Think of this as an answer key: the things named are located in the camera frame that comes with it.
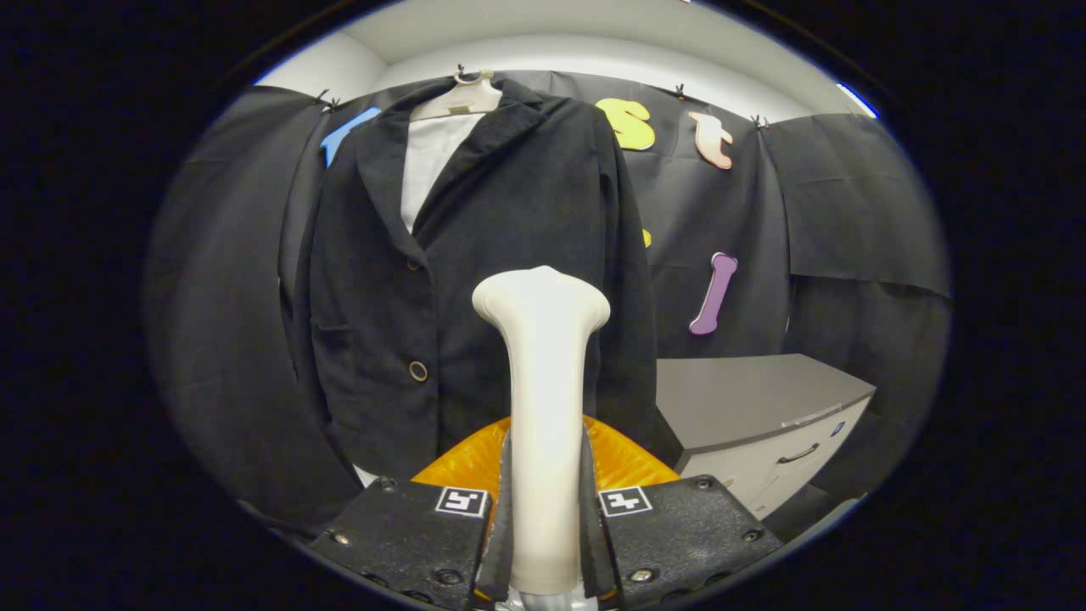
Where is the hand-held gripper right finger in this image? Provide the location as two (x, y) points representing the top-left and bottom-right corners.
(579, 414), (783, 610)

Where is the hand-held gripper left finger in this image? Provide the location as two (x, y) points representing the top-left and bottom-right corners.
(307, 416), (516, 611)

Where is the white garment steamer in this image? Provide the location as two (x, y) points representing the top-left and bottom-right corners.
(472, 266), (612, 597)

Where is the black suit jacket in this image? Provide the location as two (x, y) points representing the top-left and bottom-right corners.
(284, 76), (680, 489)

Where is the white shirt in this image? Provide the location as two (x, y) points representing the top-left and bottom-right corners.
(352, 112), (486, 489)

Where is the white clothes hanger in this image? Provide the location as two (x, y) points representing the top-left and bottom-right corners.
(410, 70), (503, 121)

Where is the grey cabinet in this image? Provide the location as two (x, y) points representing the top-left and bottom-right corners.
(655, 354), (876, 520)

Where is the black backdrop cloth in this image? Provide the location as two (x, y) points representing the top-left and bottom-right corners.
(143, 70), (951, 531)

